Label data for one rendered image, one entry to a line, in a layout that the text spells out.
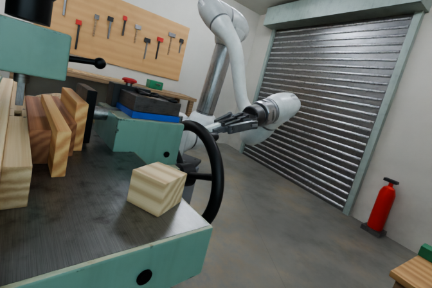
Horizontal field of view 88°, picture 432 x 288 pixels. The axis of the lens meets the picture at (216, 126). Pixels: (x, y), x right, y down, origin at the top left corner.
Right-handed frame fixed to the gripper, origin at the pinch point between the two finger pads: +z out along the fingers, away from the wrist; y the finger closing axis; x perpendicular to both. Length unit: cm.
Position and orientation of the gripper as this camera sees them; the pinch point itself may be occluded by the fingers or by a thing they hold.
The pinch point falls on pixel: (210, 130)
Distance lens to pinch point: 64.1
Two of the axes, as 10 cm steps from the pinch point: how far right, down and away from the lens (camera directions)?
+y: 6.4, 2.7, -7.2
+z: -7.7, 2.5, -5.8
